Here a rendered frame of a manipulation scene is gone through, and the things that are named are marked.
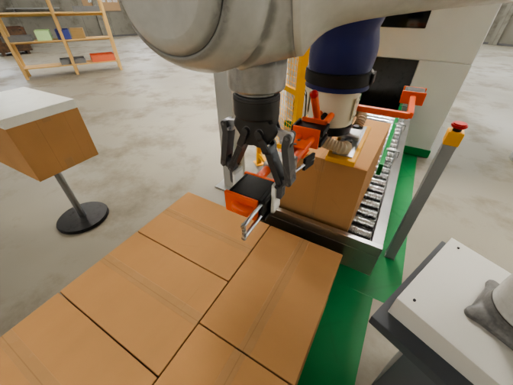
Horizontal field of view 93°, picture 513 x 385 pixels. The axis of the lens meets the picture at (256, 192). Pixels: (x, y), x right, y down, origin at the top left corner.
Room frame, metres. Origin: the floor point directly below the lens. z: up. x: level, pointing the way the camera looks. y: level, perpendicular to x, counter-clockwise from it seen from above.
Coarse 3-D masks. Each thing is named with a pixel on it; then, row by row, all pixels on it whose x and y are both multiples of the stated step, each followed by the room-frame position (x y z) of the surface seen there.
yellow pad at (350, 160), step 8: (360, 128) 0.97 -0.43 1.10; (368, 128) 0.98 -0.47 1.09; (360, 136) 0.89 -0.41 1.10; (352, 144) 0.82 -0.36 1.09; (360, 144) 0.83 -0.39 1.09; (328, 152) 0.78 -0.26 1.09; (336, 152) 0.77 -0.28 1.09; (352, 152) 0.77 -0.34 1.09; (328, 160) 0.75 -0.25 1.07; (336, 160) 0.73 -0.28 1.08; (344, 160) 0.72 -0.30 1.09; (352, 160) 0.72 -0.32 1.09
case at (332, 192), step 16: (384, 128) 1.30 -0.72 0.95; (368, 144) 1.11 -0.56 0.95; (320, 160) 0.98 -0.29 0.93; (368, 160) 0.95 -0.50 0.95; (304, 176) 1.01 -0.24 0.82; (320, 176) 0.97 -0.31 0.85; (336, 176) 0.93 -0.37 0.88; (352, 176) 0.89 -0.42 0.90; (368, 176) 1.01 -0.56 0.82; (288, 192) 1.05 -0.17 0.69; (304, 192) 1.00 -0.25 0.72; (320, 192) 0.96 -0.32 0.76; (336, 192) 0.92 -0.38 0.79; (352, 192) 0.88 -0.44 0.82; (288, 208) 1.05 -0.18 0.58; (304, 208) 1.00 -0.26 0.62; (320, 208) 0.95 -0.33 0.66; (336, 208) 0.91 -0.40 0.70; (352, 208) 0.87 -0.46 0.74; (336, 224) 0.90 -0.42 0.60
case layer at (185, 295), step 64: (128, 256) 0.74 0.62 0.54; (192, 256) 0.74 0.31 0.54; (256, 256) 0.74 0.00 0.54; (320, 256) 0.74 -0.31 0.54; (64, 320) 0.44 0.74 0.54; (128, 320) 0.44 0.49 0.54; (192, 320) 0.44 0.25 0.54; (256, 320) 0.44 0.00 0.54; (0, 384) 0.24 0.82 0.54; (64, 384) 0.24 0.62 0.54; (128, 384) 0.24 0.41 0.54; (192, 384) 0.24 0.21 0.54; (256, 384) 0.24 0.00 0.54
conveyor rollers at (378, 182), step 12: (384, 120) 2.43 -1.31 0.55; (396, 132) 2.13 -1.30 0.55; (384, 144) 1.92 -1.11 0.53; (384, 168) 1.52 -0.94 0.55; (372, 180) 1.37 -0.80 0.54; (384, 180) 1.36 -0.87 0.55; (372, 192) 1.23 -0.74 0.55; (360, 204) 1.14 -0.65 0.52; (372, 204) 1.12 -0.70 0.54; (372, 216) 1.03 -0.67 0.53; (360, 228) 0.91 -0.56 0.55; (372, 228) 0.94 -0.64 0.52
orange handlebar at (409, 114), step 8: (408, 104) 0.93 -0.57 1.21; (368, 112) 0.89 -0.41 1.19; (376, 112) 0.87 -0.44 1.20; (384, 112) 0.86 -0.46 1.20; (392, 112) 0.85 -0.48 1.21; (400, 112) 0.84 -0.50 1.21; (408, 112) 0.83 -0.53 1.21; (328, 120) 0.78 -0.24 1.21; (296, 136) 0.65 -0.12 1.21; (312, 136) 0.65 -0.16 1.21; (296, 144) 0.59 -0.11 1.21; (304, 144) 0.59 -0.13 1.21; (296, 152) 0.56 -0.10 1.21; (304, 152) 0.57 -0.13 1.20; (264, 168) 0.48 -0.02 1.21; (232, 200) 0.37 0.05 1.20; (232, 208) 0.36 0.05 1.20; (240, 208) 0.35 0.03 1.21; (248, 208) 0.35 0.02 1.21
